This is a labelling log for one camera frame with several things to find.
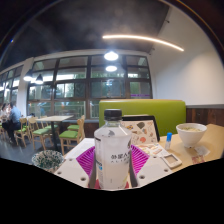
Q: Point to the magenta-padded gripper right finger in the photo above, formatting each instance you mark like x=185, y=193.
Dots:
x=151, y=168

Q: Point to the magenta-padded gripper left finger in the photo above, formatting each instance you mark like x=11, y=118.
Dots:
x=73, y=170

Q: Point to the clear plastic water bottle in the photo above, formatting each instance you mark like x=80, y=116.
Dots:
x=112, y=156

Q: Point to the small white handheld device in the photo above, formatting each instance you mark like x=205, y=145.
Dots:
x=171, y=160

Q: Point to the white paper sheet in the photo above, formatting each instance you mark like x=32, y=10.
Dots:
x=80, y=146

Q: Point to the green speckled white mug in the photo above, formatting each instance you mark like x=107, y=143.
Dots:
x=48, y=160

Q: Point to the small blue-capped bottle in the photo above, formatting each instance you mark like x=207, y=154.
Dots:
x=168, y=141

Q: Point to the wooden chairs with green seats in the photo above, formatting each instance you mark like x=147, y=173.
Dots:
x=68, y=134

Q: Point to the white ceramic bowl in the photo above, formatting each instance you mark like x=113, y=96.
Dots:
x=190, y=134

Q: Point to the paper napkin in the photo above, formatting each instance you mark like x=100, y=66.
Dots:
x=201, y=151

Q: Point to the light wooden dining table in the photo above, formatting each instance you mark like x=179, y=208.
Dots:
x=55, y=118

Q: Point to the green upholstered bench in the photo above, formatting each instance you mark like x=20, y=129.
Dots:
x=166, y=113

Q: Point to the person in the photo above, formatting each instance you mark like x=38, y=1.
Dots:
x=14, y=118
x=3, y=110

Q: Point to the long linear ceiling light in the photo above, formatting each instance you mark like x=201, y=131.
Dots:
x=143, y=38

